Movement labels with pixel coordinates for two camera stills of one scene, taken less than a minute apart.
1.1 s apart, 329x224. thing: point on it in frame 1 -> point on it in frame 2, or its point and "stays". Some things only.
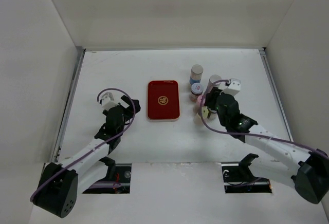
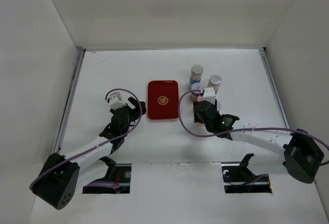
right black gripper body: x=224 y=121 -> x=197 y=119
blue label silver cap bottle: x=196 y=72 stays
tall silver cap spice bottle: x=210 y=85 stays
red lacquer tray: x=163 y=100 stays
